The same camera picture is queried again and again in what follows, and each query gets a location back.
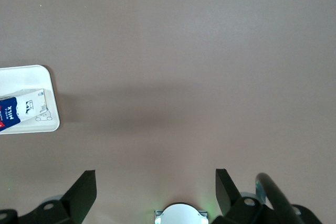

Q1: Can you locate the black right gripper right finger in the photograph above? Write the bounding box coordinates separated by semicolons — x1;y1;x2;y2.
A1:
214;168;323;224

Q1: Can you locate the beige tray with bear print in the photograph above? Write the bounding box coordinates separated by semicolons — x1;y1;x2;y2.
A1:
0;64;61;135

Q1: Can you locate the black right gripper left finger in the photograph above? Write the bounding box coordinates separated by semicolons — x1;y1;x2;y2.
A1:
0;170;97;224

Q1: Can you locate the blue white milk carton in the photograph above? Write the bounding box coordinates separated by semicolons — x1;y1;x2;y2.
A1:
0;88;49;133

